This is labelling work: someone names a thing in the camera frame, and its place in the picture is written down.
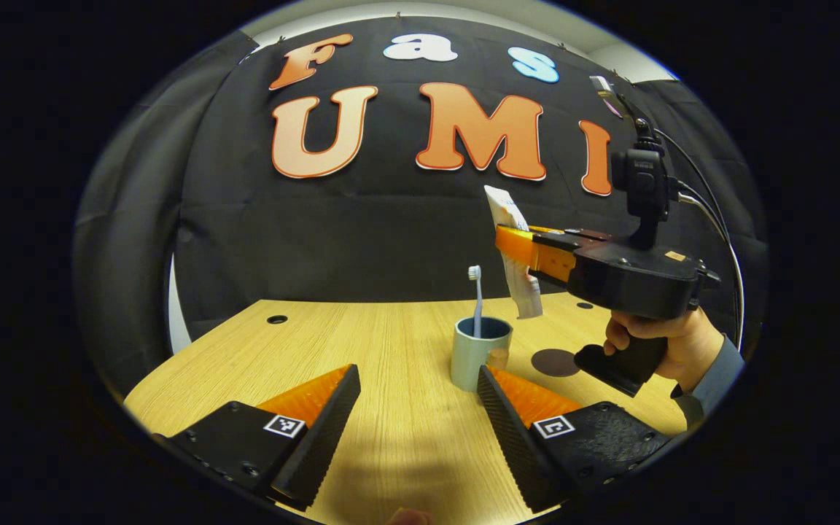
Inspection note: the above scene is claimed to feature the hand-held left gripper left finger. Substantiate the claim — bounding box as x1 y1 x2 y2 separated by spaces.
152 363 362 513

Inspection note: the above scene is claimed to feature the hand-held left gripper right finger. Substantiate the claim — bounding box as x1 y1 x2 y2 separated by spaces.
476 365 676 514

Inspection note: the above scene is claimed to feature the white toothpaste tube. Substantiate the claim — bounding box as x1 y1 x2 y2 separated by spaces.
483 184 543 320

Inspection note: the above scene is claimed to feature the light blue toothbrush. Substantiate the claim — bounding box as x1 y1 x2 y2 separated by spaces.
468 265 485 339

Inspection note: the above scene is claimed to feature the dark brown round coaster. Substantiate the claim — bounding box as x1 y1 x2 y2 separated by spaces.
531 349 583 378

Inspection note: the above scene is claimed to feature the light blue cup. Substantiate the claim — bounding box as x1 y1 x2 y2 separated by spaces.
451 316 514 393

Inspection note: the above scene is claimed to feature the wooden desktop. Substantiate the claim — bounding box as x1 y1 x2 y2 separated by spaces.
123 292 691 525

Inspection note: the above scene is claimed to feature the black backdrop cloth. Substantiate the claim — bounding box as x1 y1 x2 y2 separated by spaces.
72 16 769 394

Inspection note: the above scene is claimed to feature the black cable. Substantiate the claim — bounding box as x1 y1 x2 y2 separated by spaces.
652 128 746 351

